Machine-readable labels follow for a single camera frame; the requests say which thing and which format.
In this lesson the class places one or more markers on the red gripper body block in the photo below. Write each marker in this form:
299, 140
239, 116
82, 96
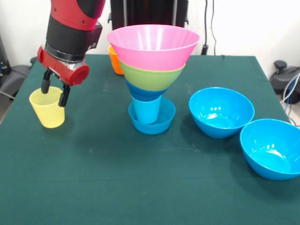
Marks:
68, 70

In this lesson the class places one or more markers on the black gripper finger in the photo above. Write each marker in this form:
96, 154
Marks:
45, 83
63, 97

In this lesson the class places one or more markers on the yellow ribbed cup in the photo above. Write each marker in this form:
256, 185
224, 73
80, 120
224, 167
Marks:
49, 114

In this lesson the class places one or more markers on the small dark blue bowl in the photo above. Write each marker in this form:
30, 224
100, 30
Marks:
145, 95

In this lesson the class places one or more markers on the lime green bowl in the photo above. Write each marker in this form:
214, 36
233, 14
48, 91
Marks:
150, 80

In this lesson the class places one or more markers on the light blue cup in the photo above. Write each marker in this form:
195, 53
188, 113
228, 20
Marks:
146, 112

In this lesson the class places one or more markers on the large pink bowl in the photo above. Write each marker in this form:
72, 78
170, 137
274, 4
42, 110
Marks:
152, 58

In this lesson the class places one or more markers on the small ribbed blue bowl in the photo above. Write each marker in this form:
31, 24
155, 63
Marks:
166, 124

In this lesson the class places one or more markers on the large blue bowl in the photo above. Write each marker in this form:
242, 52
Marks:
269, 164
220, 126

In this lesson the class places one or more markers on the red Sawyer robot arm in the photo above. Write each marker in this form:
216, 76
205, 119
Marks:
72, 25

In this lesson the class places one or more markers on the black equipment base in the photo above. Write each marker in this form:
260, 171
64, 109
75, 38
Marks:
14, 75
281, 77

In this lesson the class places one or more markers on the orange cup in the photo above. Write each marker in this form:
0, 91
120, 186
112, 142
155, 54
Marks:
114, 63

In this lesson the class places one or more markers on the dark green table cloth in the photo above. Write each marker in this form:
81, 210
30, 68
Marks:
199, 164

